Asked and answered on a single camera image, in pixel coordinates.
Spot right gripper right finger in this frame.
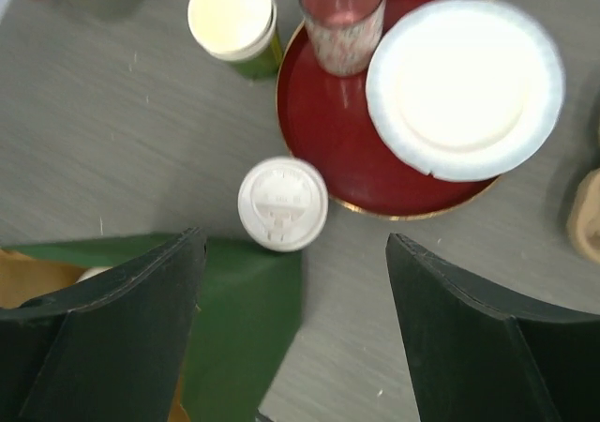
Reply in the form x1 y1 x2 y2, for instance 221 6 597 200
385 234 599 421

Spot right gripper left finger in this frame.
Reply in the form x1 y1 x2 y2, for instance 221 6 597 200
1 228 206 421

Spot green brown paper bag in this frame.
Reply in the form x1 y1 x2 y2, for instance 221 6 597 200
1 237 303 421

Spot white plastic cup lid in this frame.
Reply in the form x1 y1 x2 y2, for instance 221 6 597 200
237 157 329 252

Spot green paper cups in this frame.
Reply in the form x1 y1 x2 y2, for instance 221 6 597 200
187 0 283 80

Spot white paper plate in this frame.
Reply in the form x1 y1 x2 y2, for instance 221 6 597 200
366 0 565 182

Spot red round tray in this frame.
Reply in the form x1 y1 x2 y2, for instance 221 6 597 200
276 0 496 220

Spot pink floral mug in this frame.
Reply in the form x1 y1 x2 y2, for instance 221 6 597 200
299 0 386 77

